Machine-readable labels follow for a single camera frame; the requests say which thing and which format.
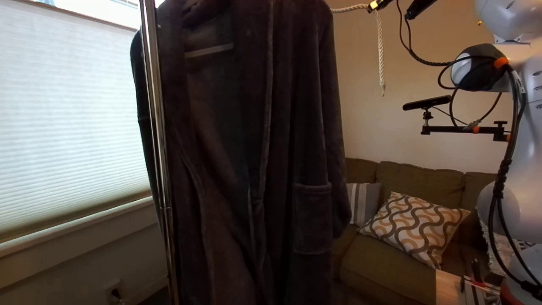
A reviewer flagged white rope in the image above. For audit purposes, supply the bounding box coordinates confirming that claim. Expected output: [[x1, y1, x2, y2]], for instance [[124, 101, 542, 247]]
[[329, 0, 388, 98]]

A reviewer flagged dark grey bathrobe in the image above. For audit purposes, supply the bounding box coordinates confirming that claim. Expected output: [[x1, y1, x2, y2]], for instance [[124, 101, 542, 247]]
[[129, 0, 352, 305]]

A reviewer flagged striped cushion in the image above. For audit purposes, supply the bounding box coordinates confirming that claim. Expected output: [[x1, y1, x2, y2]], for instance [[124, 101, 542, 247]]
[[345, 181, 384, 228]]

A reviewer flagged wavy patterned cushion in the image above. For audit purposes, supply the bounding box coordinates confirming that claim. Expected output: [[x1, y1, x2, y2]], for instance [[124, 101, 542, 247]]
[[357, 189, 472, 271]]

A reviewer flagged chrome rack pole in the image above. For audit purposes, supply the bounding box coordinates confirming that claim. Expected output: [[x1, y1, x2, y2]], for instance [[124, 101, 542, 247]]
[[137, 0, 181, 305]]

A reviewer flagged olive green sofa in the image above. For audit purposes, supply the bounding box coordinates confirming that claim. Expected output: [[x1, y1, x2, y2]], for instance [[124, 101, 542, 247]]
[[332, 157, 498, 305]]

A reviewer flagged cardboard box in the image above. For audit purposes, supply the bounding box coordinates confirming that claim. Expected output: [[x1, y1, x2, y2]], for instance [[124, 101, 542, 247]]
[[434, 267, 471, 305]]

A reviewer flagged white window blind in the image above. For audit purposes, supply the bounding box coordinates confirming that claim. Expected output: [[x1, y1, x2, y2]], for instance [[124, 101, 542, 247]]
[[0, 0, 151, 234]]

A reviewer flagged window sill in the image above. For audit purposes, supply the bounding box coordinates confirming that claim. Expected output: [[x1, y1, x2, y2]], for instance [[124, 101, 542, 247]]
[[0, 188, 157, 259]]

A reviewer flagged black camera on boom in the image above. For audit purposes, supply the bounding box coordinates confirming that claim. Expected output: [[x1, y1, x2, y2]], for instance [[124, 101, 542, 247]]
[[401, 93, 454, 112]]

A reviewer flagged orange cable clip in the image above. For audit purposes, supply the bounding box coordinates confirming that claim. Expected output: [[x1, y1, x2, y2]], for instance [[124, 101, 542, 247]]
[[491, 54, 511, 71]]

